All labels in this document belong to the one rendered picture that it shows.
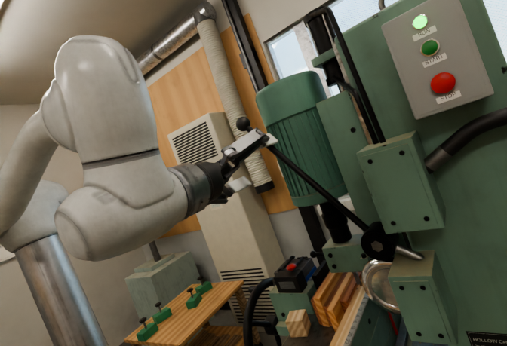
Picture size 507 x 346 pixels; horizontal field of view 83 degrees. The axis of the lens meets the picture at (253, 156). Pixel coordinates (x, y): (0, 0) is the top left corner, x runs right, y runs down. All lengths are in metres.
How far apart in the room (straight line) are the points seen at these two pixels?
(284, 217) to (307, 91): 1.81
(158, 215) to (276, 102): 0.40
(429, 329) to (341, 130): 0.38
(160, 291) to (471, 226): 2.54
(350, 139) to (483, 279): 0.33
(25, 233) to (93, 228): 0.55
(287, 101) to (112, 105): 0.41
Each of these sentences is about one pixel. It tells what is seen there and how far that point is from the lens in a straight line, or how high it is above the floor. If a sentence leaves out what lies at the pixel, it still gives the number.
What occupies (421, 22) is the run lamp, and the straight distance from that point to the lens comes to 0.52.
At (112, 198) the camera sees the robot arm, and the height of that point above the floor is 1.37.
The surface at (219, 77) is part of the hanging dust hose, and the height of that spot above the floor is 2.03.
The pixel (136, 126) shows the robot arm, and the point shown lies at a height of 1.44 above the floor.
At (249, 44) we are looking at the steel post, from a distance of 2.28.
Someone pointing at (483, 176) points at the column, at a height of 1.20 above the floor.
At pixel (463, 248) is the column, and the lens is 0.64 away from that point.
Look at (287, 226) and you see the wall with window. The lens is 2.43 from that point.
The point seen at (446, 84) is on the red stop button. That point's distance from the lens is 0.50.
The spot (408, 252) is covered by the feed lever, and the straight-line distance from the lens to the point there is 0.61.
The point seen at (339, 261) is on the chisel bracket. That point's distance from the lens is 0.80.
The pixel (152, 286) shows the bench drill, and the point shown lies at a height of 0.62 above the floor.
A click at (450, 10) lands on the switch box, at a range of 0.52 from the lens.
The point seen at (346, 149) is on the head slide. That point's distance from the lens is 0.65.
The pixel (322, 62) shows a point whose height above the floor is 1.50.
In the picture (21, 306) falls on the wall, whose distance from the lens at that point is 3.45.
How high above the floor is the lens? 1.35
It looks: level
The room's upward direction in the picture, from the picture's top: 20 degrees counter-clockwise
